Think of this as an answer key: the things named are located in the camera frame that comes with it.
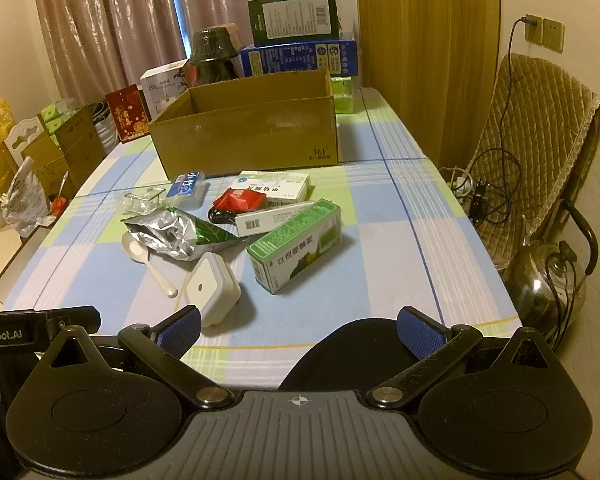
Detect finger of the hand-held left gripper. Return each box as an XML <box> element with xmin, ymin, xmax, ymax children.
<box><xmin>44</xmin><ymin>305</ymin><xmax>102</xmax><ymax>336</ymax></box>

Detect checked cloth desktop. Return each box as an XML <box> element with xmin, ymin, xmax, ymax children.
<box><xmin>0</xmin><ymin>87</ymin><xmax>522</xmax><ymax>391</ymax></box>

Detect white plastic spoon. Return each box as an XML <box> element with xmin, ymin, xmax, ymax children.
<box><xmin>122</xmin><ymin>231</ymin><xmax>179</xmax><ymax>299</ymax></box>

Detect black cable bundle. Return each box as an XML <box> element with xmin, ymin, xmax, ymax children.
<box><xmin>207</xmin><ymin>206</ymin><xmax>242</xmax><ymax>227</ymax></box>

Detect green tissue packs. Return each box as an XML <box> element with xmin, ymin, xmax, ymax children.
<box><xmin>39</xmin><ymin>100</ymin><xmax>77</xmax><ymax>134</ymax></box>

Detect brown cardboard carton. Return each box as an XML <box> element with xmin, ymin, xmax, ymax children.
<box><xmin>22</xmin><ymin>105</ymin><xmax>107</xmax><ymax>199</ymax></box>

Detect steel kettle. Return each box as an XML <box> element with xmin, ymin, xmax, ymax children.
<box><xmin>504</xmin><ymin>200</ymin><xmax>599</xmax><ymax>342</ymax></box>

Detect padded quilted chair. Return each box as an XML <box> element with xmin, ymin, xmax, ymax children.
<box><xmin>467</xmin><ymin>52</ymin><xmax>600</xmax><ymax>269</ymax></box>

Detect cardboard box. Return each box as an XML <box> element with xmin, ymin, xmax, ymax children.
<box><xmin>149</xmin><ymin>69</ymin><xmax>340</xmax><ymax>178</ymax></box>

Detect large blue box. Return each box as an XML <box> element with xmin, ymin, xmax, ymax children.
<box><xmin>240</xmin><ymin>32</ymin><xmax>359</xmax><ymax>89</ymax></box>

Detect white medicine box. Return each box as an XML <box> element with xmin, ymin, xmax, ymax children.
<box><xmin>237</xmin><ymin>170</ymin><xmax>312</xmax><ymax>207</ymax></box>

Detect dark gift bag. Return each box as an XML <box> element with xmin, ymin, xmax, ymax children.
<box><xmin>87</xmin><ymin>101</ymin><xmax>119</xmax><ymax>155</ymax></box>

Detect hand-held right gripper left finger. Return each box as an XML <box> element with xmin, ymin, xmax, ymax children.
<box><xmin>44</xmin><ymin>305</ymin><xmax>236</xmax><ymax>409</ymax></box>

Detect silver foil bag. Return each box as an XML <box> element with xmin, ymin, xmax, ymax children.
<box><xmin>120</xmin><ymin>208</ymin><xmax>247</xmax><ymax>262</ymax></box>

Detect white appliance box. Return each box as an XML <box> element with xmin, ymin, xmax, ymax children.
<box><xmin>140</xmin><ymin>59</ymin><xmax>191</xmax><ymax>116</ymax></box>

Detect blue label plastic pack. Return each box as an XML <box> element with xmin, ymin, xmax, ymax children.
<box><xmin>166</xmin><ymin>172</ymin><xmax>207</xmax><ymax>209</ymax></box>

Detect green medicine box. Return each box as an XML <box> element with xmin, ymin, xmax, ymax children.
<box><xmin>246</xmin><ymin>198</ymin><xmax>343</xmax><ymax>295</ymax></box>

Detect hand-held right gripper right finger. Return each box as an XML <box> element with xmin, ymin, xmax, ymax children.
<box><xmin>366</xmin><ymin>306</ymin><xmax>560</xmax><ymax>409</ymax></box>

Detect light green packet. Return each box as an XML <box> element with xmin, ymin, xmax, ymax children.
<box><xmin>330</xmin><ymin>75</ymin><xmax>357</xmax><ymax>115</ymax></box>

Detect white power strip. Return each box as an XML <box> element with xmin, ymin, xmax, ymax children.
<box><xmin>449</xmin><ymin>169</ymin><xmax>492</xmax><ymax>207</ymax></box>

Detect white foil bag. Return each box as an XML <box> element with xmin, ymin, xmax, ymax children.
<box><xmin>0</xmin><ymin>156</ymin><xmax>51</xmax><ymax>239</ymax></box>

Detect long white barcode box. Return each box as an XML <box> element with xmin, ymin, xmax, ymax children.
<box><xmin>234</xmin><ymin>201</ymin><xmax>317</xmax><ymax>237</ymax></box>

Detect brown wooden box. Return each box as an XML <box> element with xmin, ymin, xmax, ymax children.
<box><xmin>222</xmin><ymin>23</ymin><xmax>244</xmax><ymax>52</ymax></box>

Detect dark pot with orange item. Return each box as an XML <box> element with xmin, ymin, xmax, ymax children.
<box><xmin>49</xmin><ymin>172</ymin><xmax>72</xmax><ymax>217</ymax></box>

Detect red snack packet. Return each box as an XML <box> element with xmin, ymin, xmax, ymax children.
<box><xmin>212</xmin><ymin>187</ymin><xmax>267</xmax><ymax>217</ymax></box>

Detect dark green box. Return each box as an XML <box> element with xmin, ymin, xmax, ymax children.
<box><xmin>247</xmin><ymin>0</ymin><xmax>342</xmax><ymax>47</ymax></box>

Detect black stacked bowls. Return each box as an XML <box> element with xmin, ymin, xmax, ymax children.
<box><xmin>187</xmin><ymin>29</ymin><xmax>241</xmax><ymax>86</ymax></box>

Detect red gift bag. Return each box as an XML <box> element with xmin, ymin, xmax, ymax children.
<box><xmin>105</xmin><ymin>85</ymin><xmax>151</xmax><ymax>145</ymax></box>

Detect wall socket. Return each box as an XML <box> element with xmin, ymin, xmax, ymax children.
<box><xmin>523</xmin><ymin>13</ymin><xmax>566</xmax><ymax>54</ymax></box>

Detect white square container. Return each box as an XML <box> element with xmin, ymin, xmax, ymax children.
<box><xmin>181</xmin><ymin>252</ymin><xmax>242</xmax><ymax>329</ymax></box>

